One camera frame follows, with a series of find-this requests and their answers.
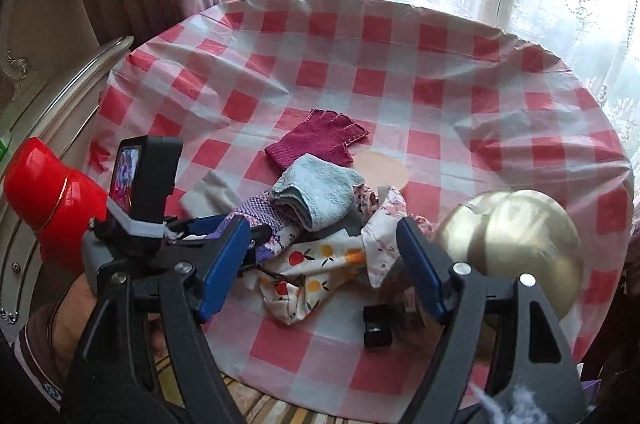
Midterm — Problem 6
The red checkered tablecloth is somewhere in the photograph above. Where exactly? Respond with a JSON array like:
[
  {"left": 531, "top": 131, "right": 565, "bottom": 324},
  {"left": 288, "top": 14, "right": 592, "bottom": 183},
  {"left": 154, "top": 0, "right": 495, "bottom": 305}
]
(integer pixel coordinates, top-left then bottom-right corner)
[{"left": 84, "top": 0, "right": 636, "bottom": 424}]

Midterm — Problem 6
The red plastic thermos jug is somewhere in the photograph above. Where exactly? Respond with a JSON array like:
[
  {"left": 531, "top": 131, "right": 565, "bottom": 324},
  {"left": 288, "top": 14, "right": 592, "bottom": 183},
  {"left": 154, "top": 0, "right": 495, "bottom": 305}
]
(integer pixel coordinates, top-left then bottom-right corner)
[{"left": 3, "top": 138, "right": 106, "bottom": 275}]

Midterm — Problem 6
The white floral cloth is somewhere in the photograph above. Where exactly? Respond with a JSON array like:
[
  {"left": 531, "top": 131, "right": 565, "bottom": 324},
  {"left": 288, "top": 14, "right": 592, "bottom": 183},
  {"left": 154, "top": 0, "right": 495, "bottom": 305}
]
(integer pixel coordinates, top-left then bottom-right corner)
[{"left": 352, "top": 183, "right": 436, "bottom": 288}]

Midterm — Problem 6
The glass jar with gold lid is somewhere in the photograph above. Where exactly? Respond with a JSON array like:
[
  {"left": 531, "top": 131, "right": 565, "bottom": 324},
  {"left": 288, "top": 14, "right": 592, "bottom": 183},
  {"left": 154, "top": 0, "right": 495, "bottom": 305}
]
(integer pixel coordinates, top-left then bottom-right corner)
[{"left": 433, "top": 190, "right": 584, "bottom": 319}]

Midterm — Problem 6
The cherry print cloth pouch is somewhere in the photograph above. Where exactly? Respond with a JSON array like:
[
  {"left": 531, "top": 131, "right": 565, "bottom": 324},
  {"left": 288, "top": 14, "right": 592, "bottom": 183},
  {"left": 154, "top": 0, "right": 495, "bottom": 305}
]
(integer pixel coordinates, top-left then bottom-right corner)
[{"left": 258, "top": 230, "right": 367, "bottom": 326}]

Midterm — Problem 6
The light blue towel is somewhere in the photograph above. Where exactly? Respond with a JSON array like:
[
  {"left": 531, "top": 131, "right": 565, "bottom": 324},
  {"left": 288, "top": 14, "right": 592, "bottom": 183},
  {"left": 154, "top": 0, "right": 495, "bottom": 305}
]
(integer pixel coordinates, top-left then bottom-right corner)
[{"left": 269, "top": 154, "right": 364, "bottom": 232}]

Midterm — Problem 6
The purple knit sock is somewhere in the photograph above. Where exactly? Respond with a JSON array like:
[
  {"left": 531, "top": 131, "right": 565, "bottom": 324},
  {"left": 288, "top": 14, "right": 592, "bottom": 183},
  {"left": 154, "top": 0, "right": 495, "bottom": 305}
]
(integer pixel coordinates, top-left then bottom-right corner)
[{"left": 212, "top": 192, "right": 303, "bottom": 263}]

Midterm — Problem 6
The magenta knit glove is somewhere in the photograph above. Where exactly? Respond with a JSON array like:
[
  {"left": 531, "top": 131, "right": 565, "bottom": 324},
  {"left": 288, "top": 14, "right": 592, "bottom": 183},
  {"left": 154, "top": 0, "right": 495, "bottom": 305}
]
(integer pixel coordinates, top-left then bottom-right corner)
[{"left": 265, "top": 110, "right": 369, "bottom": 171}]

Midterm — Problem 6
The beige round sponge pad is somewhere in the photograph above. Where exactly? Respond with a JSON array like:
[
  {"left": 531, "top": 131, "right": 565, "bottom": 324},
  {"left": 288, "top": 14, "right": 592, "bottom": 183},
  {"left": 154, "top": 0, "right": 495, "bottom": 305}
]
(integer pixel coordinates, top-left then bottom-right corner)
[{"left": 352, "top": 151, "right": 410, "bottom": 192}]

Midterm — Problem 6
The person's right forearm sleeve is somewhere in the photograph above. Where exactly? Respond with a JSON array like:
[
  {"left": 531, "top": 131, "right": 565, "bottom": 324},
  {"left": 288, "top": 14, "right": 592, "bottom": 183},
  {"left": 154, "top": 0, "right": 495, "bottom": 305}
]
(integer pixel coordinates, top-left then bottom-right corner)
[{"left": 13, "top": 295, "right": 66, "bottom": 416}]

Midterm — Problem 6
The person's left hand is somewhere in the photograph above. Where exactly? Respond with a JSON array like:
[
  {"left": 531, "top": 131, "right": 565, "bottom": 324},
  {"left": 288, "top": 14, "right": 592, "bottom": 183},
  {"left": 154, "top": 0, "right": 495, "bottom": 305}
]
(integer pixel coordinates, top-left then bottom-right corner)
[{"left": 50, "top": 274, "right": 96, "bottom": 381}]

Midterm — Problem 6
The camera display on gripper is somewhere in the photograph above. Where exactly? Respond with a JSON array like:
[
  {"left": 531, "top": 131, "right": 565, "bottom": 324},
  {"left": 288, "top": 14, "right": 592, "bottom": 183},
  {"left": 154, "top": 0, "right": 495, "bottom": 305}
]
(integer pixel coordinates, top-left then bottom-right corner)
[{"left": 105, "top": 136, "right": 183, "bottom": 239}]

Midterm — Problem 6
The striped sofa cushion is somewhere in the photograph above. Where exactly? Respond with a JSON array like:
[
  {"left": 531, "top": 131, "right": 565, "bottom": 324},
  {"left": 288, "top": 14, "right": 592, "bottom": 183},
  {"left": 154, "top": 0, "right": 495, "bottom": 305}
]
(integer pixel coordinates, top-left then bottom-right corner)
[{"left": 154, "top": 354, "right": 355, "bottom": 424}]

